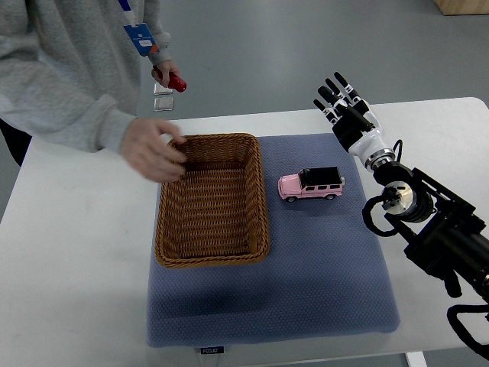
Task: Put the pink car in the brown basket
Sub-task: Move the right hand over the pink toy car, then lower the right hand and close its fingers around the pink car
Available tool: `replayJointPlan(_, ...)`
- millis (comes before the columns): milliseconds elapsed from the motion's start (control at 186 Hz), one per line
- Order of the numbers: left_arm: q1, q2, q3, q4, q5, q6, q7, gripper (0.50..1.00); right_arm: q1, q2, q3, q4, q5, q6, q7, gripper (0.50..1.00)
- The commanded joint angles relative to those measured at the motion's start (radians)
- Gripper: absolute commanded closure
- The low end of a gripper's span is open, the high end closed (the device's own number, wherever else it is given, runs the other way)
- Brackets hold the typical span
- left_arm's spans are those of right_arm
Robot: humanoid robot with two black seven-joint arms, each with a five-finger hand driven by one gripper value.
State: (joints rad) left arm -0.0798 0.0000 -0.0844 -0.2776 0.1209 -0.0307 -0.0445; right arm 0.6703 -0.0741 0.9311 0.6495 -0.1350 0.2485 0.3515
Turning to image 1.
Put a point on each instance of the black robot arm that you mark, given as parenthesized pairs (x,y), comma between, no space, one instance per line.
(442,232)

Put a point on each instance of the person's right hand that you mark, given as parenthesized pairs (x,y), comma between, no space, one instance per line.
(144,149)

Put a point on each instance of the upper silver floor plate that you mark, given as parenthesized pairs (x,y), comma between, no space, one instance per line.
(160,90)

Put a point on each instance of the blue ID badge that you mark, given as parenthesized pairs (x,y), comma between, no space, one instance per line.
(142,39)

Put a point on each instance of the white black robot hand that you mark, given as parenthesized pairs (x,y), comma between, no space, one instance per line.
(355,126)

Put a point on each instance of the red cylindrical device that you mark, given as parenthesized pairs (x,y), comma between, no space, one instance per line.
(174,82)

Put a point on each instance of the brown wicker basket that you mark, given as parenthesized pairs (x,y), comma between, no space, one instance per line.
(216,213)

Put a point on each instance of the grey sweater sleeve forearm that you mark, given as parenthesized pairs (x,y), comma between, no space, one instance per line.
(83,99)

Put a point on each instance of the pink toy car black roof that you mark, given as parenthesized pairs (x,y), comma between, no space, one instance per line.
(311,183)

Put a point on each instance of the blue textured mat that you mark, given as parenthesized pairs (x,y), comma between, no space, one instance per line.
(325,274)

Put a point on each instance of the grey sweater left sleeve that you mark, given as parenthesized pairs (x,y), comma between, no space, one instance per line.
(152,19)

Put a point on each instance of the lower silver floor plate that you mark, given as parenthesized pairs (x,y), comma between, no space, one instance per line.
(165,103)

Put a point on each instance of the silver floor plate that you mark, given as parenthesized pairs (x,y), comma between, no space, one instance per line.
(160,90)
(165,103)

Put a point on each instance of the wooden box corner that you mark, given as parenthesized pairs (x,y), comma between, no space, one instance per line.
(463,7)

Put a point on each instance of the person's left hand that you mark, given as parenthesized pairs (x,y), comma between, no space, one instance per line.
(166,67)

